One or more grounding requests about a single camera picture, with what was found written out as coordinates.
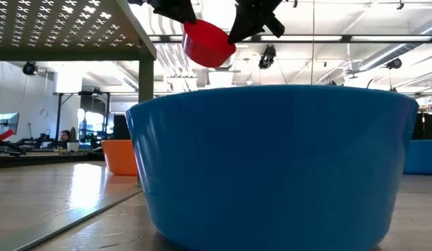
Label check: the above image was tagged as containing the red plastic mini bowl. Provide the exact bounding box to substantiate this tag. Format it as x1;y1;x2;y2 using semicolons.
181;19;237;69

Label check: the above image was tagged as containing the blue plastic mini bowl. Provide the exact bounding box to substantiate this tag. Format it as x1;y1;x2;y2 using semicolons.
125;84;419;251
403;139;432;176

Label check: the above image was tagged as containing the orange plastic mini bowl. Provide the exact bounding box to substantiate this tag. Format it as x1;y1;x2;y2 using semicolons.
100;139;139;176

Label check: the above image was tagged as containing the green perforated metal shelf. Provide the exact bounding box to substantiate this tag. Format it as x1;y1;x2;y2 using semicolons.
0;0;157;251

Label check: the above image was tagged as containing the computer monitor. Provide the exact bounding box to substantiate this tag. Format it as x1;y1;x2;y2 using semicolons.
0;112;20;136

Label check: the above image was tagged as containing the black bent bar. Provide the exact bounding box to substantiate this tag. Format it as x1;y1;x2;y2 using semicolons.
0;138;27;157

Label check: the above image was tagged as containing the black ceiling-hung camera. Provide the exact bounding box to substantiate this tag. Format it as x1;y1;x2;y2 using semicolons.
22;61;38;76
258;44;277;70
386;57;403;70

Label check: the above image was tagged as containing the black overhead frame beam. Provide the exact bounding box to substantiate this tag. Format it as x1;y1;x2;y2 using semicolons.
148;33;432;45

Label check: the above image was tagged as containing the black metal gantry frame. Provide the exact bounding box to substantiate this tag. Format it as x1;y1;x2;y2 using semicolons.
54;90;111;142

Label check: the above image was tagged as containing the black aluminium frame rail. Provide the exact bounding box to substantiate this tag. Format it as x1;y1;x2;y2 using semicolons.
0;152;105;170

